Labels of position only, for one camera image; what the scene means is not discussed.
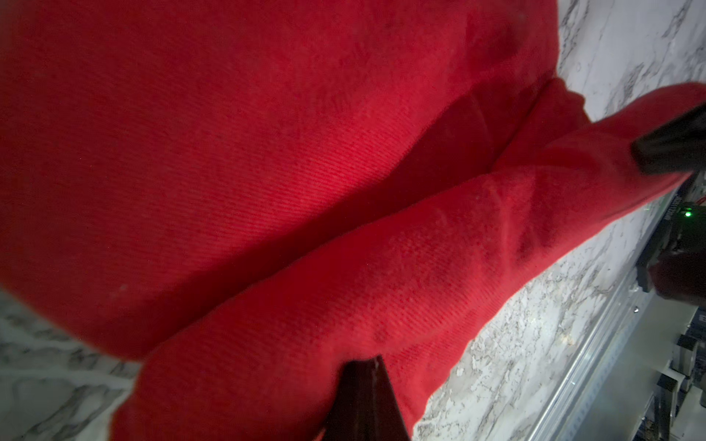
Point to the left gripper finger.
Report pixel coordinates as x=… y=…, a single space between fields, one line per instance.
x=365 y=407

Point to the red long pants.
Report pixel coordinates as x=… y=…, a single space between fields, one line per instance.
x=246 y=196

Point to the aluminium front rail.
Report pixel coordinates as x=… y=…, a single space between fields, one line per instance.
x=591 y=366

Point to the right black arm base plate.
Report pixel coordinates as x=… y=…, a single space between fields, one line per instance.
x=680 y=229

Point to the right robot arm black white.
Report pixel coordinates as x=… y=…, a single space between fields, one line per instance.
x=680 y=276

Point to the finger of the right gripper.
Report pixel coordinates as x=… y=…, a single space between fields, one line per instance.
x=676 y=147

